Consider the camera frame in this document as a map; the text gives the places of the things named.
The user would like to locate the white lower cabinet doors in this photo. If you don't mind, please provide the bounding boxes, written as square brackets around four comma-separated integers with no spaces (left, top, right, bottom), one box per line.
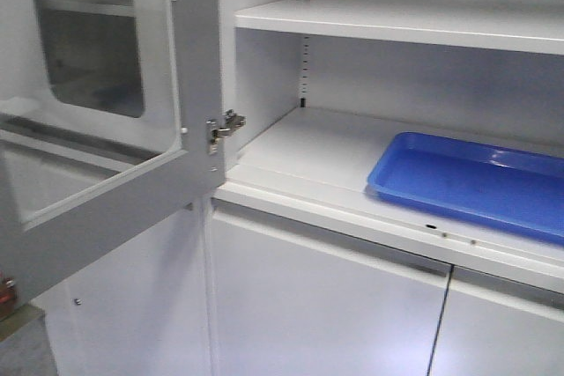
[37,202,563,375]

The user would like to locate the white upper cabinet shelf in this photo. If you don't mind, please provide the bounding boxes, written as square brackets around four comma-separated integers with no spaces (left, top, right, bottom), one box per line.
[235,0,563,55]

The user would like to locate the grey glass cabinet door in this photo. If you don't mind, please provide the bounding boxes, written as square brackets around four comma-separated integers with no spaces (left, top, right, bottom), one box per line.
[1,0,225,304]

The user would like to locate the metal door hinge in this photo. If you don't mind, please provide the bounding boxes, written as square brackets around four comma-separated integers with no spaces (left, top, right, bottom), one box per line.
[206,109,247,155]

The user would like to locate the blue plastic tray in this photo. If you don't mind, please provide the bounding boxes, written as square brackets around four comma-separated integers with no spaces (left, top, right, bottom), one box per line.
[367,132,563,245]

